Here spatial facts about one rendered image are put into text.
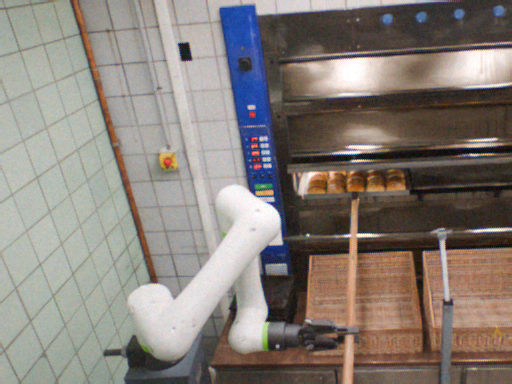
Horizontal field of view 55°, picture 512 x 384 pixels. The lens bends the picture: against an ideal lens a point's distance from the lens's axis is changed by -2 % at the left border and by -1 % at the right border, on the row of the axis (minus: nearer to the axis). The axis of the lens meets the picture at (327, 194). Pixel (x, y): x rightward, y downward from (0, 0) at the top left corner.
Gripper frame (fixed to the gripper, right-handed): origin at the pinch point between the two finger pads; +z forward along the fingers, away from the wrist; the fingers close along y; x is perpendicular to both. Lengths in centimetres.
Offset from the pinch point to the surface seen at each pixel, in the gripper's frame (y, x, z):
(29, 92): -74, -56, -121
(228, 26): -87, -101, -50
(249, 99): -53, -101, -45
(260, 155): -25, -101, -44
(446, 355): 53, -44, 40
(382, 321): 61, -76, 12
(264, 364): 62, -49, -45
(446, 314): 30, -44, 39
